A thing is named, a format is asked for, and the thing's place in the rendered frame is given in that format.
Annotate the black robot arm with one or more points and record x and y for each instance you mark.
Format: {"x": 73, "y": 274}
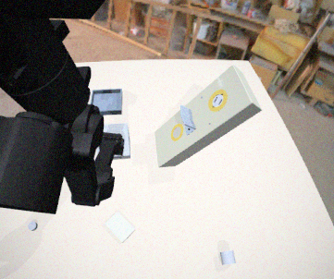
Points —
{"x": 56, "y": 138}

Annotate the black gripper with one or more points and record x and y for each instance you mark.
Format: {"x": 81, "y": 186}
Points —
{"x": 35, "y": 42}

